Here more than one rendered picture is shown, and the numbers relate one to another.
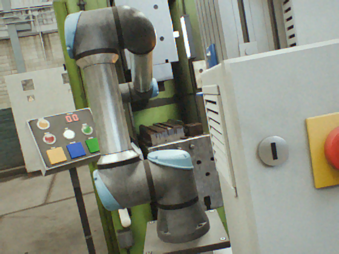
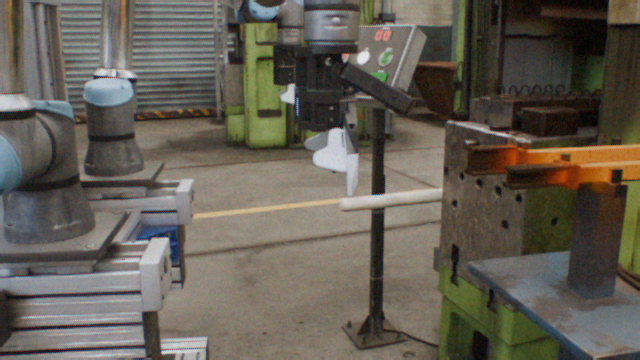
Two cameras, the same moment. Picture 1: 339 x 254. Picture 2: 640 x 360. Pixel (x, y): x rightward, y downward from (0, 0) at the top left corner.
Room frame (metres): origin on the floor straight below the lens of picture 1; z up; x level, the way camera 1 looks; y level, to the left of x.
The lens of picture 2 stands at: (1.23, -1.49, 1.13)
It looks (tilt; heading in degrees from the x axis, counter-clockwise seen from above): 14 degrees down; 82
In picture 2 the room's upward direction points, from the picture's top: straight up
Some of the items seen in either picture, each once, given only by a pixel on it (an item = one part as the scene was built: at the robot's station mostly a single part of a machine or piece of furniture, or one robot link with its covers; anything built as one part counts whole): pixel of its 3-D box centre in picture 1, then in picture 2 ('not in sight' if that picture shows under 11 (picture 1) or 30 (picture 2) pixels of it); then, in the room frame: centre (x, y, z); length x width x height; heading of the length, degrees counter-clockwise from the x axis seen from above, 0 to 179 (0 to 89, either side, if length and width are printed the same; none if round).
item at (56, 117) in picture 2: not in sight; (37, 137); (0.88, -0.49, 0.98); 0.13 x 0.12 x 0.14; 81
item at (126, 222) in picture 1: (122, 208); (400, 199); (1.74, 0.33, 0.62); 0.44 x 0.05 x 0.05; 12
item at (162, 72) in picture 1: (149, 76); not in sight; (2.10, 0.05, 1.32); 0.42 x 0.20 x 0.10; 12
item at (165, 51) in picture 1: (148, 36); not in sight; (2.11, 0.01, 1.57); 0.42 x 0.39 x 0.40; 12
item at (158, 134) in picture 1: (160, 131); (549, 108); (2.10, 0.05, 0.96); 0.42 x 0.20 x 0.09; 12
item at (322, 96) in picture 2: not in sight; (326, 88); (1.34, -0.69, 1.07); 0.09 x 0.08 x 0.12; 179
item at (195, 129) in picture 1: (193, 129); (550, 121); (1.99, -0.16, 0.95); 0.12 x 0.08 x 0.06; 12
